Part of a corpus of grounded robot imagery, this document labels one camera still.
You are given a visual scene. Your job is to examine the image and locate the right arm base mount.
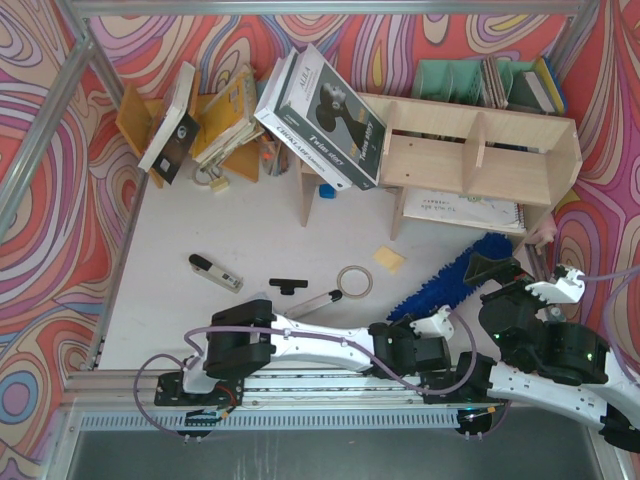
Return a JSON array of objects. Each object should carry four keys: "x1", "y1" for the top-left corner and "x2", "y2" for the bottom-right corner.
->
[{"x1": 419, "y1": 370, "x2": 507, "y2": 405}]

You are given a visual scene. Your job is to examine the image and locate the black T-shaped plastic part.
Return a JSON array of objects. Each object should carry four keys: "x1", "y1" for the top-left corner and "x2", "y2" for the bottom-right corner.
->
[{"x1": 269, "y1": 278, "x2": 308, "y2": 296}]

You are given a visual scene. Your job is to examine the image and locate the pen cup with pencils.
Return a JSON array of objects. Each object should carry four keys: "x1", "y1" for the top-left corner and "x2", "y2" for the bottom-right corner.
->
[{"x1": 258, "y1": 135, "x2": 289, "y2": 177}]

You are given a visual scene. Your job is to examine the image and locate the blue pencil sharpener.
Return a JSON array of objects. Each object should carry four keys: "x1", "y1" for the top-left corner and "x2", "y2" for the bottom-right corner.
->
[{"x1": 318, "y1": 184, "x2": 337, "y2": 199}]

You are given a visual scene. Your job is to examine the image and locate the blue yellow book in organizer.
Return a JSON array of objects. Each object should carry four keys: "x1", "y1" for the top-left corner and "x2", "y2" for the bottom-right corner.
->
[{"x1": 530, "y1": 56, "x2": 568, "y2": 116}]

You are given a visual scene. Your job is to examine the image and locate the yellow sticky note pad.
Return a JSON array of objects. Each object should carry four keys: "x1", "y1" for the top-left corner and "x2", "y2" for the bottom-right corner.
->
[{"x1": 373, "y1": 246, "x2": 406, "y2": 274}]

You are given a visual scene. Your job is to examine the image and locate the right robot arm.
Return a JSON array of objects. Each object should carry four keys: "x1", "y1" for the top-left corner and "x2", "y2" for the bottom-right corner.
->
[{"x1": 456, "y1": 253, "x2": 639, "y2": 453}]

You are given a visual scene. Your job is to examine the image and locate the white black leaning book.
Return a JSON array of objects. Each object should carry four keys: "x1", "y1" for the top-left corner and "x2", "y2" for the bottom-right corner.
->
[{"x1": 138, "y1": 61, "x2": 200, "y2": 184}]

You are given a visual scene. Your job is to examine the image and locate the blue microfiber duster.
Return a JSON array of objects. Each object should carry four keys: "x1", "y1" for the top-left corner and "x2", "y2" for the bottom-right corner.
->
[{"x1": 387, "y1": 233, "x2": 513, "y2": 322}]

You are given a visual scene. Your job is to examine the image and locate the masking tape roll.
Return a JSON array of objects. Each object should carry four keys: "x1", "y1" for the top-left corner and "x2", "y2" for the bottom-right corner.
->
[{"x1": 336, "y1": 265, "x2": 373, "y2": 300}]

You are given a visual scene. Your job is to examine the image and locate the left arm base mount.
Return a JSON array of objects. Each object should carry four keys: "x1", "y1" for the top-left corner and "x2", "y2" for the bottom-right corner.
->
[{"x1": 154, "y1": 371, "x2": 244, "y2": 407}]

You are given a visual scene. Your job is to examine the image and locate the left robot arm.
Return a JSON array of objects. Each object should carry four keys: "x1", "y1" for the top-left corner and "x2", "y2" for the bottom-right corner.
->
[{"x1": 182, "y1": 299, "x2": 454, "y2": 394}]

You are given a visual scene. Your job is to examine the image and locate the orange wooden book stand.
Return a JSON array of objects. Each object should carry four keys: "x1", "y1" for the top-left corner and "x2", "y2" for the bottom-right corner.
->
[{"x1": 116, "y1": 70, "x2": 259, "y2": 187}]

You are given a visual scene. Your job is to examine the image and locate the white black marker pen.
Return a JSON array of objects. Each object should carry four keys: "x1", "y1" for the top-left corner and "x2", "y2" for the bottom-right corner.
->
[{"x1": 284, "y1": 289, "x2": 343, "y2": 319}]

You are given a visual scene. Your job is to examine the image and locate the yellow books stack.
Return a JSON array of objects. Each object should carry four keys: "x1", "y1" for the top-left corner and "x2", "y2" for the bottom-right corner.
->
[{"x1": 193, "y1": 63, "x2": 263, "y2": 170}]

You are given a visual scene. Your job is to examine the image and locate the light wooden bookshelf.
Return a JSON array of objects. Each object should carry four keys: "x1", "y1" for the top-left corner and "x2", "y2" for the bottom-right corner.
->
[{"x1": 297, "y1": 92, "x2": 583, "y2": 259}]

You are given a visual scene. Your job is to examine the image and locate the spiral bound drawing notebook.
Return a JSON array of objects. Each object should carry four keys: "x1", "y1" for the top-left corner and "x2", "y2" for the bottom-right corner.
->
[{"x1": 403, "y1": 188, "x2": 526, "y2": 233}]

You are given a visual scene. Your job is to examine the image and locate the green desk organizer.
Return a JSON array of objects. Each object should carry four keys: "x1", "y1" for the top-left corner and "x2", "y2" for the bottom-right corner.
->
[{"x1": 411, "y1": 59, "x2": 560, "y2": 116}]

